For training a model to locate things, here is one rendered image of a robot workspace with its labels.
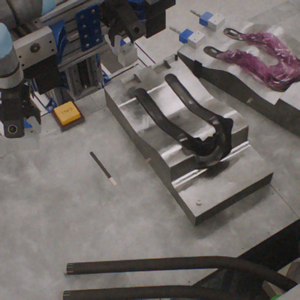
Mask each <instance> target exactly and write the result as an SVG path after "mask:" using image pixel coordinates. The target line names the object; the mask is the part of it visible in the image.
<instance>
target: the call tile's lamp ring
mask: <svg viewBox="0 0 300 300"><path fill-rule="evenodd" d="M72 103H73V105H74V106H75V108H76V109H77V110H78V111H79V113H80V115H81V118H79V119H77V120H74V121H72V122H70V123H68V124H66V125H64V126H63V125H62V124H61V122H60V121H59V119H57V117H56V114H55V113H54V110H52V111H51V112H52V114H53V116H54V118H55V119H56V121H57V123H59V125H60V126H61V128H64V127H66V126H68V125H70V124H72V123H74V122H77V121H79V120H81V119H83V118H84V116H83V114H82V113H81V111H80V110H79V108H78V107H77V106H76V105H75V103H74V102H73V101H72Z"/></svg>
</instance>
